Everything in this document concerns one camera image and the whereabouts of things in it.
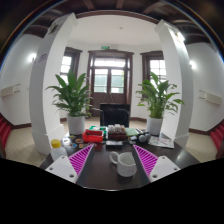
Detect brown wooden double door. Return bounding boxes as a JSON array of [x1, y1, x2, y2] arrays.
[[88, 50, 133, 108]]

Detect right white pillar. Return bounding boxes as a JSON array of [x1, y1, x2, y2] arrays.
[[155, 20, 194, 147]]

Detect white printed paper sheet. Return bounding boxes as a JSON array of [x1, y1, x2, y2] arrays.
[[149, 136, 174, 149]]

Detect brown tray with jars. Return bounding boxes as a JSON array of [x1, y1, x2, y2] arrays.
[[108, 124, 127, 141]]

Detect black round gadget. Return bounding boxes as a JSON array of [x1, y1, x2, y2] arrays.
[[137, 132, 151, 143]]

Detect left potted green plant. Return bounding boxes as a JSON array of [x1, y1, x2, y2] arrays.
[[48, 70, 98, 135]]

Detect potted green plant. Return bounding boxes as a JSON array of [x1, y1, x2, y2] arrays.
[[137, 72, 184, 136], [48, 70, 98, 135]]

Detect white pillar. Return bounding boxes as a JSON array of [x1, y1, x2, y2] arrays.
[[28, 12, 79, 156], [155, 20, 194, 147]]

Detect clear bottle, yellow cap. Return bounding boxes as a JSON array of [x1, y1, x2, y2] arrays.
[[51, 139, 67, 161]]

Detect gripper left finger with white magenta pad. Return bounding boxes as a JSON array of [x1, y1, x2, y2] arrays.
[[46, 144, 94, 183]]

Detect green book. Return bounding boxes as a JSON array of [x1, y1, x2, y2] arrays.
[[126, 128, 138, 136]]

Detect red plastic box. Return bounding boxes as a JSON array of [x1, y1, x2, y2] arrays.
[[82, 130, 104, 142]]

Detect gripper right finger with white magenta pad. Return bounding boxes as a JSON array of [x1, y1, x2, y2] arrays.
[[134, 145, 180, 182]]

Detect white ceramic mug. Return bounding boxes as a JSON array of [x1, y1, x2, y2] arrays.
[[109, 151, 137, 177]]

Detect right potted green plant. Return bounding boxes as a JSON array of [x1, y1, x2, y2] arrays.
[[137, 72, 184, 136]]

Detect black monitor screen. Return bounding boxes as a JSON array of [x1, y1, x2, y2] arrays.
[[100, 103, 130, 127]]

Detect left white pillar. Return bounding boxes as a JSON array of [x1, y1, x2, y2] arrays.
[[28, 12, 79, 156]]

